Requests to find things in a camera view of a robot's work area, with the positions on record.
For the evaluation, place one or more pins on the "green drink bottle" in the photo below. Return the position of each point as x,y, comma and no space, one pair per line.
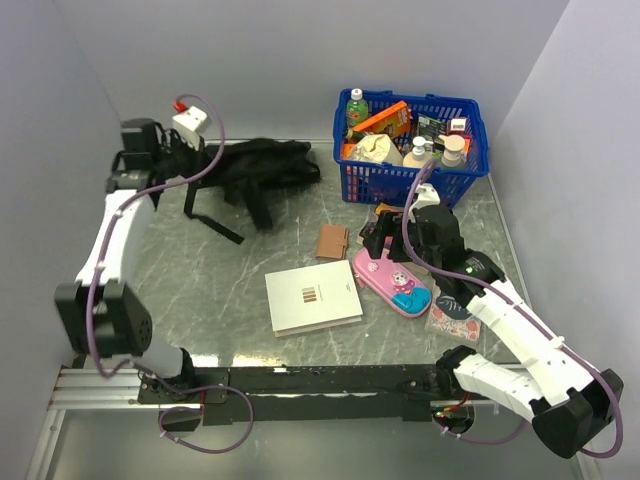
357,110

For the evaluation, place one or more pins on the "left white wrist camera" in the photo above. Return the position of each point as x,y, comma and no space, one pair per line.
189,119

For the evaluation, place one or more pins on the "beige cap pump bottle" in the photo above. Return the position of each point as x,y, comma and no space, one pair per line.
454,151

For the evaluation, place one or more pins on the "aluminium rail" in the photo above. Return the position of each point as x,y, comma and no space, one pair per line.
85,389

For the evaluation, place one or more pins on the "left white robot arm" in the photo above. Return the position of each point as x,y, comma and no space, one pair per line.
102,316

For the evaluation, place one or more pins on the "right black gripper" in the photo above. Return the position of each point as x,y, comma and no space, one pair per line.
375,239

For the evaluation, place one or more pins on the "pink cartoon pencil case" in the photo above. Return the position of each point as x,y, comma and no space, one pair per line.
396,285

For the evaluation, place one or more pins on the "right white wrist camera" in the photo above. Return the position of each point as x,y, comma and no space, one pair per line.
425,195

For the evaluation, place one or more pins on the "beige crumpled paper bag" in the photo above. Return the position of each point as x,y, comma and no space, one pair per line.
378,149

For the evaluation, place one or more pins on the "brown leather wallet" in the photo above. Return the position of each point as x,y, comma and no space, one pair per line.
332,242

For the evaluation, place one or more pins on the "white square notebook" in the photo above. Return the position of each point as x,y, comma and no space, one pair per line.
312,298

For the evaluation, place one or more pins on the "small white red box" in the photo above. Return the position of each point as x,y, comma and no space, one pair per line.
457,126

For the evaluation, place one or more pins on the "dark green packet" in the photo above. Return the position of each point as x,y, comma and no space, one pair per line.
430,129

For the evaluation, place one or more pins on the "white pump lotion bottle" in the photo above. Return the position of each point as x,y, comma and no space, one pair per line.
421,152

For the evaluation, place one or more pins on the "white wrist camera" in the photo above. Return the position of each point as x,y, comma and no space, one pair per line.
189,119
425,195

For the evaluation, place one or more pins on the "floral cover book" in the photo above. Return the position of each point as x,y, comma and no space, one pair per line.
446,317

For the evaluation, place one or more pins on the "blue sunset cover book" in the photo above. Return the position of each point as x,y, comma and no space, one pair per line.
373,219

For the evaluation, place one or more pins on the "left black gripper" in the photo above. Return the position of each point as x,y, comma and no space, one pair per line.
199,157

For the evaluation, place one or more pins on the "black student backpack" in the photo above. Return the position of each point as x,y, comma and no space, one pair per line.
246,171

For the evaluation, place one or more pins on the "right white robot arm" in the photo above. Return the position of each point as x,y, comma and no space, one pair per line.
566,399

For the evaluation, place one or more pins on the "blue plastic shopping basket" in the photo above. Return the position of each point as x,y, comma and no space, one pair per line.
372,183

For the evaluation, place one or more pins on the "orange snack box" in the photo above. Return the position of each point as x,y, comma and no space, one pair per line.
394,121

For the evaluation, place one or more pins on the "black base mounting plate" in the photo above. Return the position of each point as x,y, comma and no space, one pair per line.
410,392

